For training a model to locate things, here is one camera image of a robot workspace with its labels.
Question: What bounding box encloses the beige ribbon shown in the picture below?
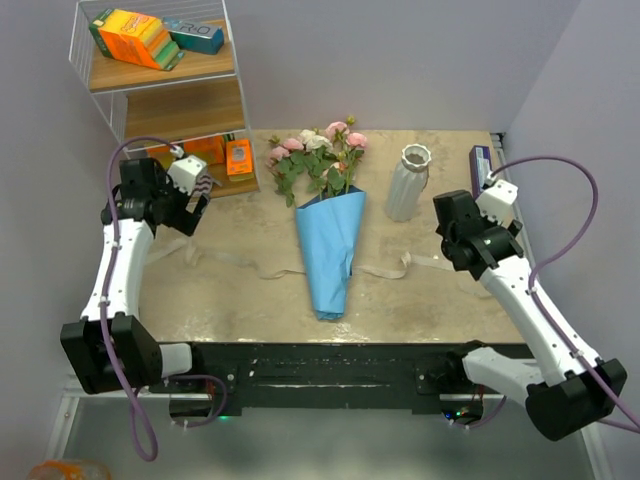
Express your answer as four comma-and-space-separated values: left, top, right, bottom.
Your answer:
145, 239, 453, 280

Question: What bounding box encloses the blue wrapping paper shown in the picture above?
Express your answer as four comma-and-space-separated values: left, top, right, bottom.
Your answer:
295, 186, 367, 321

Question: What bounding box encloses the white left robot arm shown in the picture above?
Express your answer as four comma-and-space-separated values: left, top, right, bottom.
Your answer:
60, 156, 209, 394

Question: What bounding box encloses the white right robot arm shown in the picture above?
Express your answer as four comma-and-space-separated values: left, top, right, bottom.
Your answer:
433, 187, 627, 441

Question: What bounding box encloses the white ribbed ceramic vase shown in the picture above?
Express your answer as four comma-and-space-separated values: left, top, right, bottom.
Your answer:
385, 144, 431, 222

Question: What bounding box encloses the purple wavy striped cloth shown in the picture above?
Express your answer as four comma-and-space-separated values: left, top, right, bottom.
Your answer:
193, 169, 223, 198

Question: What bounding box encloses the orange box bottom left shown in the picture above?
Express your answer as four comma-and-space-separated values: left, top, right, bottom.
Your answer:
145, 145, 176, 163

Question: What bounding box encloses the orange box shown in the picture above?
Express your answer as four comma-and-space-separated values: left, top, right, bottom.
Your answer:
226, 139, 254, 182
145, 145, 176, 163
182, 135, 226, 165

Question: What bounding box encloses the orange box bottom middle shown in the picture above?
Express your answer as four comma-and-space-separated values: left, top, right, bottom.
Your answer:
182, 135, 226, 165

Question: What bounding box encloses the orange box bottom right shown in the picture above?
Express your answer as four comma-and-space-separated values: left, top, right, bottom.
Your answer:
226, 139, 254, 182

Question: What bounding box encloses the purple rectangular box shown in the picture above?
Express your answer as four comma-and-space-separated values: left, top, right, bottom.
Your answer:
468, 145, 492, 198

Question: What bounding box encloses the pink artificial flower bouquet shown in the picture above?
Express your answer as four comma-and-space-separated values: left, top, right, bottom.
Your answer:
265, 115, 368, 207

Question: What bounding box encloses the orange sponge pack top shelf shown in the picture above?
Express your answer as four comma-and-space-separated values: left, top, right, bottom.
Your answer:
88, 8, 184, 71

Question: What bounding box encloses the teal toothpaste box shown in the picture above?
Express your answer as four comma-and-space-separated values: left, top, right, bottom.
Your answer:
162, 17, 225, 55

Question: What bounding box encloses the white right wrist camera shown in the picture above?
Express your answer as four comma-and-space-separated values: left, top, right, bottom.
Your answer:
476, 179, 518, 225

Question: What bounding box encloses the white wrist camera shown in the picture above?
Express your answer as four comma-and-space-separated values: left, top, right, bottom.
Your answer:
167, 155, 207, 194
476, 179, 518, 225

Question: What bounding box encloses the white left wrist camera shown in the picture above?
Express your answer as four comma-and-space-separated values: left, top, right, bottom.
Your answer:
167, 155, 207, 194

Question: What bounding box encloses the white wire wooden shelf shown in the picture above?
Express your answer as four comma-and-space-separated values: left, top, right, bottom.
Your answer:
68, 0, 262, 201

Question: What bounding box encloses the aluminium frame rail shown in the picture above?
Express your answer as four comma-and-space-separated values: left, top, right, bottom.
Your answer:
490, 133, 613, 480

